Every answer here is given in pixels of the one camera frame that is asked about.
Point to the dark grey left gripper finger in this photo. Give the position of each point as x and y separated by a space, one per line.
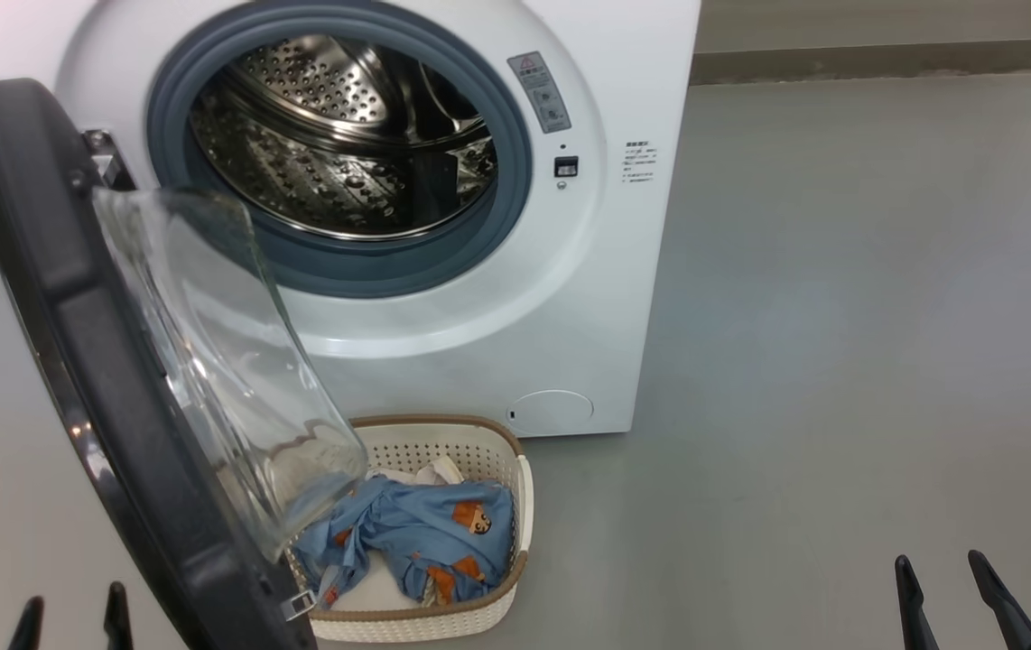
26 627
118 623

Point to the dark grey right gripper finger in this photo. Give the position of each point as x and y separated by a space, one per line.
1007 614
914 605

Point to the blue garment with orange print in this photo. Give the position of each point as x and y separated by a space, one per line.
416 533

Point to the dark round washer door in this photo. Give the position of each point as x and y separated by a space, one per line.
73 298

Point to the white printed garment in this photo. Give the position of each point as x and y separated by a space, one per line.
439 471

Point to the grey rubber door gasket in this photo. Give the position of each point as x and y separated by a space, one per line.
371 266

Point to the white front-load washing machine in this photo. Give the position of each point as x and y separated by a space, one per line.
588 298

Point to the cream perforated laundry basket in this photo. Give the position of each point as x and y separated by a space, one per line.
443 447

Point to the grey warning sticker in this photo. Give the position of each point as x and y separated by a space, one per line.
540 92

